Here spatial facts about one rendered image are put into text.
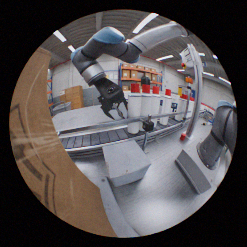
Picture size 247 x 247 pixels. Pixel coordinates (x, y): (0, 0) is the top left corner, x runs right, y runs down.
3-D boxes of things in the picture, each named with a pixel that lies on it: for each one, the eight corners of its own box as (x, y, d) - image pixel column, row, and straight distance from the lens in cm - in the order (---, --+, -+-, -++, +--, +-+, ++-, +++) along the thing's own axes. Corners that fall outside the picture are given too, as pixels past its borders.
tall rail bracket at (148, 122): (138, 142, 36) (143, 108, 28) (147, 153, 32) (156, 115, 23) (132, 144, 35) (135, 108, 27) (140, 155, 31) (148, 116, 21)
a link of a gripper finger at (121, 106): (127, 114, 36) (117, 98, 32) (133, 119, 31) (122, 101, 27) (122, 118, 36) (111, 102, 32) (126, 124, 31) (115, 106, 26)
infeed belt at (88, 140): (194, 115, 135) (195, 112, 134) (198, 117, 133) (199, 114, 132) (48, 145, 52) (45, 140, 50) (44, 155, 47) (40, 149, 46)
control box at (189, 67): (192, 74, 73) (189, 57, 81) (203, 73, 62) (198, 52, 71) (183, 70, 68) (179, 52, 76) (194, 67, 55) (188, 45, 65)
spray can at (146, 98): (143, 125, 40) (147, 85, 36) (149, 130, 37) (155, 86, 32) (135, 127, 38) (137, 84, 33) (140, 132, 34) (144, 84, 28)
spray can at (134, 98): (135, 127, 38) (137, 84, 33) (140, 133, 34) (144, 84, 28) (125, 129, 36) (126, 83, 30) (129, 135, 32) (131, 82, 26)
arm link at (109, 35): (128, 36, 31) (105, 50, 34) (104, 23, 26) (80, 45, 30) (135, 48, 25) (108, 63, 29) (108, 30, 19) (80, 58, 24)
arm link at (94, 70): (100, 60, 26) (77, 75, 25) (107, 71, 25) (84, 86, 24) (99, 67, 33) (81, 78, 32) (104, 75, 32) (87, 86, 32)
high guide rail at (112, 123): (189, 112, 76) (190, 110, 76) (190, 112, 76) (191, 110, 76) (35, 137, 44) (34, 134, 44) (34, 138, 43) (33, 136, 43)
